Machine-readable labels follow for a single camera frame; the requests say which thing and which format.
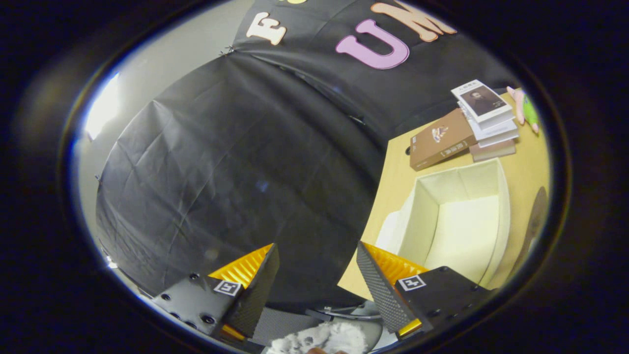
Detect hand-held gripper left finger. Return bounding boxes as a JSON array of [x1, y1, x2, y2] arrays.
[[149, 243, 280, 343]]

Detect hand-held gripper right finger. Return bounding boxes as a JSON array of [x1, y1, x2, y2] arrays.
[[356, 240, 495, 340]]

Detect grey fabric storage box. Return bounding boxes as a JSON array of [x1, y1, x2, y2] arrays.
[[375, 158, 512, 290]]

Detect brown fuzzy shoe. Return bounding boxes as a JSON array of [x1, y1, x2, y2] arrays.
[[510, 186, 549, 282]]

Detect grey ribbed fabric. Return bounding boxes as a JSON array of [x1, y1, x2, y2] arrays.
[[250, 307, 320, 346]]

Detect white fuzzy cloth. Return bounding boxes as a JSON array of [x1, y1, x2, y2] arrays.
[[264, 321, 370, 354]]

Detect black backdrop cloth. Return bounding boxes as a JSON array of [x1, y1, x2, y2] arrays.
[[95, 0, 519, 311]]

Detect brown book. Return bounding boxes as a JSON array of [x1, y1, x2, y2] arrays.
[[409, 108, 478, 172]]

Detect mauve book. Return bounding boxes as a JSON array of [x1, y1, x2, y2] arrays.
[[469, 139, 518, 163]]

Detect plain white book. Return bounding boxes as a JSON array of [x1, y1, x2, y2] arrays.
[[464, 116, 520, 148]]

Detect white portrait cover book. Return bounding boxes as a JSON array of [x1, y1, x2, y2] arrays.
[[451, 79, 514, 124]]

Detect green and pink plush toy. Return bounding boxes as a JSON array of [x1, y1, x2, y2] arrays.
[[506, 86, 541, 135]]

